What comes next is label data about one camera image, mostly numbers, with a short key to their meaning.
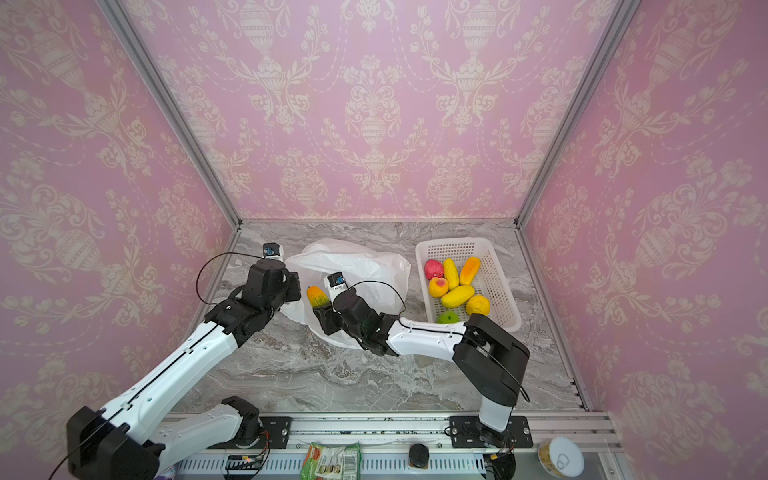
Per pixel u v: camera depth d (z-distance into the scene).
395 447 0.73
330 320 0.72
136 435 0.40
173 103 0.87
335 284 0.71
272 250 0.68
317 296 0.80
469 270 1.00
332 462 0.69
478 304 0.90
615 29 0.70
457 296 0.95
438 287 0.95
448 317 0.87
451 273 1.00
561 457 0.66
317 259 0.79
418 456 0.70
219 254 1.15
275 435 0.75
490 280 0.97
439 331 0.51
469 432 0.73
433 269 0.98
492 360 0.45
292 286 0.70
